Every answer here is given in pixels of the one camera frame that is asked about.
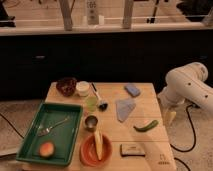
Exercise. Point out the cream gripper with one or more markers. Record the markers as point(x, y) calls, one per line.
point(169, 117)

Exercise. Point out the green pepper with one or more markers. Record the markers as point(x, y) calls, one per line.
point(148, 127)

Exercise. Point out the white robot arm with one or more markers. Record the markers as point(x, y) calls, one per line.
point(185, 83)

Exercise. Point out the small metal cup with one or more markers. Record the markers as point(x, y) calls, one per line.
point(91, 123)

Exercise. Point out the blue sponge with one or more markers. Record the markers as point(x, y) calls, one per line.
point(132, 90)

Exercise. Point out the blue cloth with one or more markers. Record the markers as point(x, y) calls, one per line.
point(124, 108)

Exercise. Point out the yellow banana slice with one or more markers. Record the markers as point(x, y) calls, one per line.
point(98, 143)

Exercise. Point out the orange bowl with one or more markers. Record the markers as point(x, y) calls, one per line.
point(88, 154)

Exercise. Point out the white round container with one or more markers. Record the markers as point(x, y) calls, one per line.
point(82, 88)

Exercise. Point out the dark red bowl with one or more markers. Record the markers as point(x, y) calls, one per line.
point(66, 86)

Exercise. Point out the green plastic tray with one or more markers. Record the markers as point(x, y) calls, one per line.
point(63, 136)

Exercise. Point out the metal spoon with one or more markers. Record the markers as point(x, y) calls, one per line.
point(47, 130)

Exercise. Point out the peach fruit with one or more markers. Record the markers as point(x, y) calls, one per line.
point(46, 149)

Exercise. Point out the black handled brush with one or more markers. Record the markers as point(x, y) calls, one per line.
point(102, 104)

